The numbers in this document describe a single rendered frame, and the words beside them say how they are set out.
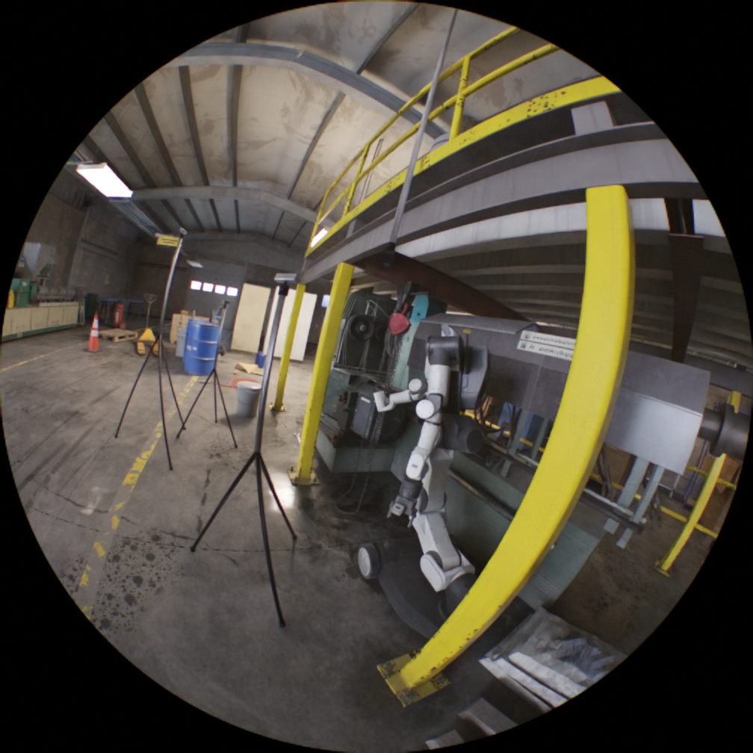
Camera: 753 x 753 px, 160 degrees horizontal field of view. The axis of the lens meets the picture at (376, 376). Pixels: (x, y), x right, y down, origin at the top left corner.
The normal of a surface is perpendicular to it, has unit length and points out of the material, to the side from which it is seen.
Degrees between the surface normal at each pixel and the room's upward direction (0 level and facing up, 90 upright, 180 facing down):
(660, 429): 90
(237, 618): 0
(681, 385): 78
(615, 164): 90
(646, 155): 90
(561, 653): 7
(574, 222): 90
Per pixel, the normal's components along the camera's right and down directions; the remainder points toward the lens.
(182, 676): 0.23, -0.96
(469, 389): -0.47, -0.18
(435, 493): 0.42, -0.28
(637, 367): -0.80, -0.33
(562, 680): -0.65, -0.47
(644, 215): -0.87, -0.14
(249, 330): 0.44, 0.23
